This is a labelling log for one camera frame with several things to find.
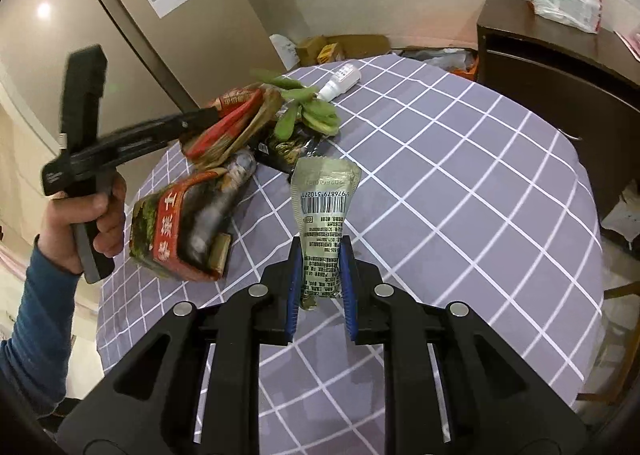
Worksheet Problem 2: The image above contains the large red green bag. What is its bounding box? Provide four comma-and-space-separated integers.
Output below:
130, 148, 259, 282

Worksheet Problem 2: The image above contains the brown cardboard box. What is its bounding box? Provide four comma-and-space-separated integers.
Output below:
295, 34, 392, 67

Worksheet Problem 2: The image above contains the pile of green pods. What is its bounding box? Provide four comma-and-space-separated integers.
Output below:
250, 68, 342, 137

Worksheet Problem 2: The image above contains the pink paper sheet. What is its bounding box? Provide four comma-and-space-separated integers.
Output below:
614, 28, 640, 61

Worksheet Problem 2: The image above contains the red striped snack wrapper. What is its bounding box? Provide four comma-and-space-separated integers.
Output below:
182, 88, 282, 169

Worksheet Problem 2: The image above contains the person's left forearm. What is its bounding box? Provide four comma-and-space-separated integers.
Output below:
0, 241, 83, 422

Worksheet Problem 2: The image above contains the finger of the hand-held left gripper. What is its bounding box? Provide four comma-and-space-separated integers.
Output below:
122, 106, 224, 157

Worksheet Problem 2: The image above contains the dark wooden cabinet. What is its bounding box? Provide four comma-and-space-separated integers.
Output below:
475, 0, 640, 222

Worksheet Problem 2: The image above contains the beige refrigerator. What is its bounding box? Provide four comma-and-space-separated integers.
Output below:
0, 0, 273, 256

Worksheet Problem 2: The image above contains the dark foil packet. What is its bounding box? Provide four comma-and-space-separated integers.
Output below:
255, 128, 322, 172

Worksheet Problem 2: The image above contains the wooden chair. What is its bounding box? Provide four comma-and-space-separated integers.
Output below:
575, 280, 640, 403

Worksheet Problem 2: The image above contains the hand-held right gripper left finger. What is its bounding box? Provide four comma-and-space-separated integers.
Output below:
95, 236, 304, 438

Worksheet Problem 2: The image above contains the round table checkered cloth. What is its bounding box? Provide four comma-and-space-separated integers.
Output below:
95, 55, 604, 455

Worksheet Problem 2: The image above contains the white paper bag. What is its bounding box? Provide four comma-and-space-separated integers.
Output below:
269, 33, 302, 72

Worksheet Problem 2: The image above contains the white plastic stool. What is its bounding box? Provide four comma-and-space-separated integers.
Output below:
600, 185, 640, 248

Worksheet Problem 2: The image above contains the white plastic bottle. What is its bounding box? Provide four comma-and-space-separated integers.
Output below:
317, 64, 362, 101

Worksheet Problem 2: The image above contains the green silver sachet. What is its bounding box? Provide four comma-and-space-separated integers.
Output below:
291, 156, 362, 312

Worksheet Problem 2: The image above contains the person's left hand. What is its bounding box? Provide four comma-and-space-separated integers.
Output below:
40, 175, 129, 277

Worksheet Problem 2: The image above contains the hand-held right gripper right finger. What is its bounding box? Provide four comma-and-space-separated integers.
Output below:
340, 236, 587, 438

